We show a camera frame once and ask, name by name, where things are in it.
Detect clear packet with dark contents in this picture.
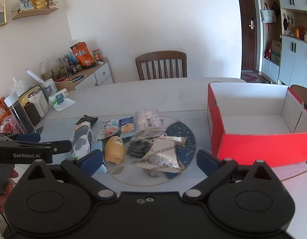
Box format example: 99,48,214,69
126,138,154,158

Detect small photo frame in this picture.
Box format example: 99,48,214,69
18,0,34,11

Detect white wall cabinet unit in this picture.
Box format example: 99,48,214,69
253,0,307,95

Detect white marble desktop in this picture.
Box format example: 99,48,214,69
0,77,307,239

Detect wooden wall shelf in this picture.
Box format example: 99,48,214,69
11,7,59,20

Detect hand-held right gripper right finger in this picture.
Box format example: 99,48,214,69
182,149,284,202

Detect red cardboard box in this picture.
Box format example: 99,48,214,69
207,82,307,168

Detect large orange snack bag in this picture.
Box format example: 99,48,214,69
70,42,96,70

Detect dark bottles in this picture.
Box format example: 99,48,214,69
67,62,83,74

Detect hanging light blue bag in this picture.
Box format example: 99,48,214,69
260,2,277,23

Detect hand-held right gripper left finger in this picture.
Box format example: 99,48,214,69
18,150,118,202

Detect steel canister with white lid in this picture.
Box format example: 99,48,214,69
4,92,35,133

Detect cow-print snack packet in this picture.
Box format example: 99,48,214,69
70,121,93,159

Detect black snack packet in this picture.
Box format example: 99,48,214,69
76,115,98,125

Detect patterned floor rug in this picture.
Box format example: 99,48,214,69
240,72,265,82

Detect silver foil packet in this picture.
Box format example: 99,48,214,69
137,137,187,174

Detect small orange snack packet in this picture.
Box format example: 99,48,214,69
0,97,11,126

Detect wooden slat-back chair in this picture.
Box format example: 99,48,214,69
135,51,188,81

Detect glass terrarium with plants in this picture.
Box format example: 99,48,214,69
39,55,72,80

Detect brown cardboard box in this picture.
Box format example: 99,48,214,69
271,39,282,64

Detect black wall ornament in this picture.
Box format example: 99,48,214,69
282,14,291,33

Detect person's left hand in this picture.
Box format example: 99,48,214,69
0,171,19,207

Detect dark brown door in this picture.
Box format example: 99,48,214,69
235,0,262,76

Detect white sideboard cabinet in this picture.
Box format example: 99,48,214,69
74,57,114,90

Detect clear plastic bag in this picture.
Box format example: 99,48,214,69
8,77,28,97

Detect white snack packet orange picture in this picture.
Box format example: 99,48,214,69
96,119,119,141

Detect blue cracker packet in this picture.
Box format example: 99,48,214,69
118,117,136,138

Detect dark brown box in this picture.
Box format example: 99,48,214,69
24,103,41,126

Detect white paper tissue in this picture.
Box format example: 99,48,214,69
54,98,77,112

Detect white printed mug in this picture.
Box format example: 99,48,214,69
41,78,58,102

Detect tissue pack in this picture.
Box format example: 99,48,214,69
48,90,69,109

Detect pink and white packet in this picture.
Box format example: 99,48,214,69
135,108,164,132

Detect black cable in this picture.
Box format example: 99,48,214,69
0,210,11,231

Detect yellow snack packet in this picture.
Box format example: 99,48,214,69
104,136,126,166

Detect white paper roll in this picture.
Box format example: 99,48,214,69
26,68,44,83

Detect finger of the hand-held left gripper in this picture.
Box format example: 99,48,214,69
0,132,42,143
42,140,72,154

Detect red packet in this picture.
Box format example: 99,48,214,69
0,118,21,133

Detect dark blue patterned packet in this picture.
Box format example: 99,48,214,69
111,115,197,188

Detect light blue packet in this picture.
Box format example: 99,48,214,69
91,141,108,174

